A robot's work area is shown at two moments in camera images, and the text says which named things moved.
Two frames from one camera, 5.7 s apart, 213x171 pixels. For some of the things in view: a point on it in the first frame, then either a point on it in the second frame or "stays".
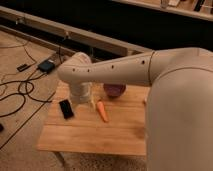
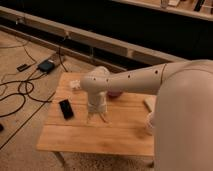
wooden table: x=125 y=131 stays
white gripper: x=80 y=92 to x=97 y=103
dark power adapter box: x=46 y=66 stays
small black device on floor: x=22 y=67 stays
